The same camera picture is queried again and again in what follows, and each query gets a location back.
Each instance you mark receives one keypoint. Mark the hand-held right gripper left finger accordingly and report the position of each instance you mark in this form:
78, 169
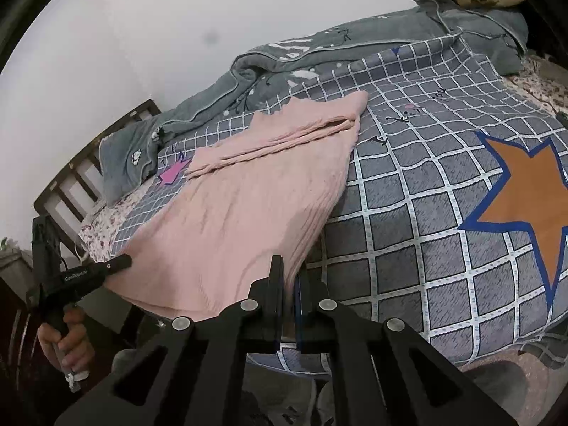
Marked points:
278, 295

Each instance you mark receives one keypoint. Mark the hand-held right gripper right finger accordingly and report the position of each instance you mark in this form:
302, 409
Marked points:
298, 304

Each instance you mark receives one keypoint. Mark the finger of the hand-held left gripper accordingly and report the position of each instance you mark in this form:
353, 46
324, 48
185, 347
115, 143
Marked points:
117, 265

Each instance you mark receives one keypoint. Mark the pink sweater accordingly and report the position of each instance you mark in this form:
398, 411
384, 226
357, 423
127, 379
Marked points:
230, 213

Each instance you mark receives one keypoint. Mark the person's left hand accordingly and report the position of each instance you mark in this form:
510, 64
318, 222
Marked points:
77, 341

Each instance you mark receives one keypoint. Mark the floral bed sheet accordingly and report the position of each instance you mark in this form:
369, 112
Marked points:
106, 226

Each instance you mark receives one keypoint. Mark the dark wooden headboard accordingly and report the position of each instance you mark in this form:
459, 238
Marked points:
75, 173

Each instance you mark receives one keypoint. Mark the grey checked star blanket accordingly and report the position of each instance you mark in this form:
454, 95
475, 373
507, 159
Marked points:
399, 239

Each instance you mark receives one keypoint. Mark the grey printed quilt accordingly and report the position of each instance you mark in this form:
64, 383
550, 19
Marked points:
310, 57

